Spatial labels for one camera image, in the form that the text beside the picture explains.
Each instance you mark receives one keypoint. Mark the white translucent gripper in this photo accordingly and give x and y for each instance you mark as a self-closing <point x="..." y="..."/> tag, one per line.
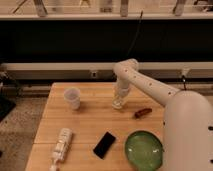
<point x="121" y="91"/>

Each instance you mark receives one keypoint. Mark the white sponge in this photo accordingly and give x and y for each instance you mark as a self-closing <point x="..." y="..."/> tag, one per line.
<point x="118" y="104"/>

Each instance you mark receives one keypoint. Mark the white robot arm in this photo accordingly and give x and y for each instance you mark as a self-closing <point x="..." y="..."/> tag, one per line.
<point x="188" y="118"/>

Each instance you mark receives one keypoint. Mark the white ceramic cup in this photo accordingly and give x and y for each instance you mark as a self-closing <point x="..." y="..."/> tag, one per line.
<point x="72" y="97"/>

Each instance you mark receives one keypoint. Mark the brown sausage toy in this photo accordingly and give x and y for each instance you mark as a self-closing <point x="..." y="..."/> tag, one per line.
<point x="142" y="112"/>

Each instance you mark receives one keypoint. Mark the black smartphone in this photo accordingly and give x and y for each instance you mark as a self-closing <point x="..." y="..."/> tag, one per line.
<point x="104" y="145"/>

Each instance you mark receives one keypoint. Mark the green glass bowl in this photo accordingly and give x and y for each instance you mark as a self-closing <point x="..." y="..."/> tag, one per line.
<point x="144" y="151"/>

